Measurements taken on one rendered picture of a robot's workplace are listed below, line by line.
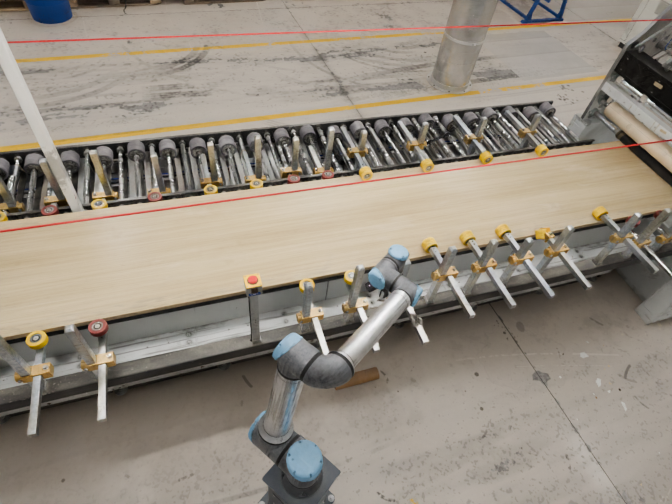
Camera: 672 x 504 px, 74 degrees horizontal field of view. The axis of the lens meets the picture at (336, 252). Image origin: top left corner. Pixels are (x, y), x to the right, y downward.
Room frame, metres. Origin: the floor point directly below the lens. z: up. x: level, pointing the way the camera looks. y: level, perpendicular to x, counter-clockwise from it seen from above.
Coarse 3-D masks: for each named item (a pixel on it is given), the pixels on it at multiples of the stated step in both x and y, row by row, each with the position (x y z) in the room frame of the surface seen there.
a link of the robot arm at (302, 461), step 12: (288, 444) 0.56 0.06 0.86; (300, 444) 0.57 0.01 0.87; (312, 444) 0.57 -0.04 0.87; (288, 456) 0.51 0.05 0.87; (300, 456) 0.52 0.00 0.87; (312, 456) 0.53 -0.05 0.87; (288, 468) 0.47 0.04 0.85; (300, 468) 0.48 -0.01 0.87; (312, 468) 0.48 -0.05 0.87; (300, 480) 0.44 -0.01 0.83; (312, 480) 0.46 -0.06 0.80
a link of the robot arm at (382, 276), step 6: (384, 258) 1.25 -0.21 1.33; (390, 258) 1.25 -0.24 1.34; (378, 264) 1.21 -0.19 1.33; (384, 264) 1.21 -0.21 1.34; (390, 264) 1.22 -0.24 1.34; (396, 264) 1.23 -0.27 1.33; (372, 270) 1.18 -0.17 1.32; (378, 270) 1.17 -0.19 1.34; (384, 270) 1.18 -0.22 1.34; (390, 270) 1.18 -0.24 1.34; (396, 270) 1.21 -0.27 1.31; (372, 276) 1.16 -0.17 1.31; (378, 276) 1.14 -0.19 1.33; (384, 276) 1.15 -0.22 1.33; (390, 276) 1.15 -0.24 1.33; (396, 276) 1.16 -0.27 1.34; (372, 282) 1.15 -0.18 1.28; (378, 282) 1.14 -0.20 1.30; (384, 282) 1.13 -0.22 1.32; (390, 282) 1.13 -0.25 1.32; (378, 288) 1.13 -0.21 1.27
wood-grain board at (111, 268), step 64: (256, 192) 1.97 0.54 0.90; (320, 192) 2.06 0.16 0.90; (384, 192) 2.17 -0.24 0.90; (448, 192) 2.27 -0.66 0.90; (512, 192) 2.38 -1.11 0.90; (576, 192) 2.50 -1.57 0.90; (640, 192) 2.62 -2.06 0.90; (0, 256) 1.20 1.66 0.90; (64, 256) 1.27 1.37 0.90; (128, 256) 1.34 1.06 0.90; (192, 256) 1.40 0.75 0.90; (256, 256) 1.48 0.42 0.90; (320, 256) 1.55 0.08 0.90; (0, 320) 0.87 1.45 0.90; (64, 320) 0.92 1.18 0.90
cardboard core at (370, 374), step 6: (360, 372) 1.31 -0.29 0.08; (366, 372) 1.32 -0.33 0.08; (372, 372) 1.32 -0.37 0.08; (378, 372) 1.33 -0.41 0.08; (354, 378) 1.26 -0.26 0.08; (360, 378) 1.27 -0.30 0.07; (366, 378) 1.28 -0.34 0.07; (372, 378) 1.29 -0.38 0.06; (378, 378) 1.31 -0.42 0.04; (348, 384) 1.22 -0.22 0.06; (354, 384) 1.23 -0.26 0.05
